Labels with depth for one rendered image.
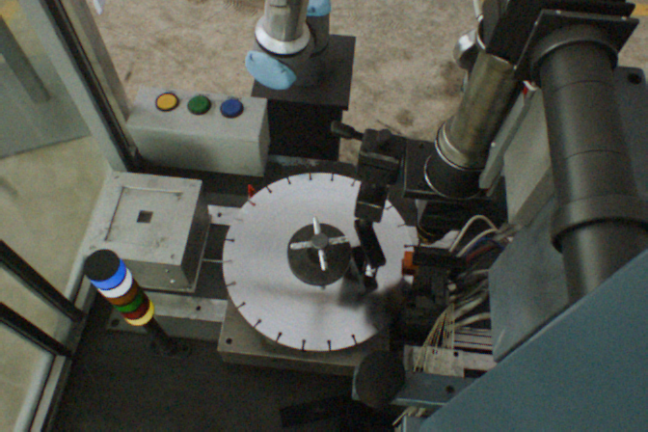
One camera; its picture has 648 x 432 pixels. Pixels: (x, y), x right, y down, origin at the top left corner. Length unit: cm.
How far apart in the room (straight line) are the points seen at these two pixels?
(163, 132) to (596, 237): 100
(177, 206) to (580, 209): 87
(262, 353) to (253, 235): 21
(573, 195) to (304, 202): 72
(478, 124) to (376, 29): 212
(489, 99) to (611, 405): 39
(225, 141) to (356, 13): 168
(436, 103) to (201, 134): 144
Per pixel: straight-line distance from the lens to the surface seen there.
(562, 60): 38
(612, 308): 20
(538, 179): 50
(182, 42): 265
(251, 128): 116
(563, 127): 35
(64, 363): 115
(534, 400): 27
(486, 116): 58
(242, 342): 101
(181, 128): 118
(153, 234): 106
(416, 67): 254
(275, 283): 93
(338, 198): 100
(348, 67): 148
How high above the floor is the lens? 182
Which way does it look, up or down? 59 degrees down
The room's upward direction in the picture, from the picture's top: 3 degrees clockwise
